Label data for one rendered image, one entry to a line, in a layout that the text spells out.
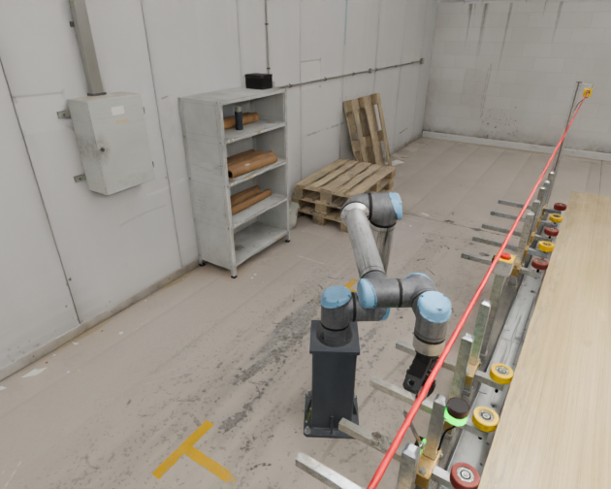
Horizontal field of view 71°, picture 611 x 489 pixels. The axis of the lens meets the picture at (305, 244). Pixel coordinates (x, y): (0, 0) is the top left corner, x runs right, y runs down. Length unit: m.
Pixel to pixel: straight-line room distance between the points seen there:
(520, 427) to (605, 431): 0.27
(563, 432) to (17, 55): 3.14
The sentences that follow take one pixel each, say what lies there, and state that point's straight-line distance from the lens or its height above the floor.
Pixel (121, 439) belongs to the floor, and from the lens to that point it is 2.82.
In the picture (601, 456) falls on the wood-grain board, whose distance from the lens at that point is 1.69.
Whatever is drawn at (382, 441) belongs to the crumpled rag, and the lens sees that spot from 1.52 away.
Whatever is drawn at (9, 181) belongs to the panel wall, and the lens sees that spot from 3.10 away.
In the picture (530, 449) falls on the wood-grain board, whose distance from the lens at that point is 1.61.
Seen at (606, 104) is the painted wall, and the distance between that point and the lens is 8.88.
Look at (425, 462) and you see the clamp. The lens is 1.51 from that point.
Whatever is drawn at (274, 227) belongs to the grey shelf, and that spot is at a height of 0.14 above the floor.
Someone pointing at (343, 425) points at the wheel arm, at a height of 0.86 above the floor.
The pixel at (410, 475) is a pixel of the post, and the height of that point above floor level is 1.10.
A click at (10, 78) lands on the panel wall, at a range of 3.07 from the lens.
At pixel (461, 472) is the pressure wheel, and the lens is 1.48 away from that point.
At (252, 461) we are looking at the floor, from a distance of 2.55.
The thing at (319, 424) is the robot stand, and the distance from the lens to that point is 2.61.
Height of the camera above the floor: 2.06
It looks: 27 degrees down
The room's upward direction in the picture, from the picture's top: straight up
